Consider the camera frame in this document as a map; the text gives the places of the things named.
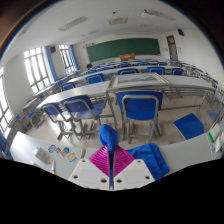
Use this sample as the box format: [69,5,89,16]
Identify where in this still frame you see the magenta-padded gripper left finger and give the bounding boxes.
[68,143,111,190]

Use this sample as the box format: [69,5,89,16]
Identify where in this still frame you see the blue curtain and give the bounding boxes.
[68,44,80,71]
[44,45,59,83]

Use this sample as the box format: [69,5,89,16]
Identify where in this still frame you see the brown door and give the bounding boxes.
[166,34,179,62]

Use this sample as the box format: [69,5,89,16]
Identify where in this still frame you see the framed landscape picture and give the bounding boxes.
[109,73,170,88]

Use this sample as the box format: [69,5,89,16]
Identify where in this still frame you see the ceiling lights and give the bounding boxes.
[58,9,178,34]

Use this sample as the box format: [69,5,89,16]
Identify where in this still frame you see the blue terry towel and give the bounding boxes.
[98,123,171,191]

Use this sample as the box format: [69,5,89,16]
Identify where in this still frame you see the small white box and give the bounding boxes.
[213,139,224,154]

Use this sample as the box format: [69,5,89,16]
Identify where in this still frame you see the blue chair seat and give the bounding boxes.
[173,112,205,140]

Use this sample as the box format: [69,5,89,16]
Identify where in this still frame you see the grey folded card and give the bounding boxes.
[34,147,49,164]

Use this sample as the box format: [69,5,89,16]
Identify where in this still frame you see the blue metal-framed chair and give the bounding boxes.
[41,102,73,141]
[61,94,108,139]
[115,90,164,144]

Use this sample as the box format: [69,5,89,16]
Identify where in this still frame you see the rows of blue chairs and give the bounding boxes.
[56,59,201,88]

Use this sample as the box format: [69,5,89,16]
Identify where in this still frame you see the narrow window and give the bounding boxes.
[58,44,75,74]

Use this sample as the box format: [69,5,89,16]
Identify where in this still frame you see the green blackboard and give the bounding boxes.
[85,37,162,63]

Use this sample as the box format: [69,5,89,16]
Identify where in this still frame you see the ceiling air vent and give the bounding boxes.
[107,17,129,26]

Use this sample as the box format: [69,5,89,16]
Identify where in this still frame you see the orange lectern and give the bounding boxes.
[119,53,137,61]

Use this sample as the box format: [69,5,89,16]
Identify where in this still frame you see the white classroom desk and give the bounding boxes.
[36,81,112,111]
[106,73,218,98]

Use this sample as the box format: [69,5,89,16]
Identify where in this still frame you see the large window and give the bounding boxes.
[23,47,51,95]

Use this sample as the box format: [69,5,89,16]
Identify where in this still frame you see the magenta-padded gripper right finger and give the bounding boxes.
[112,145,156,190]

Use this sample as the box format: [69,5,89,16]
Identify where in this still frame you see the yellow-handled scissors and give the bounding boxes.
[50,159,57,174]

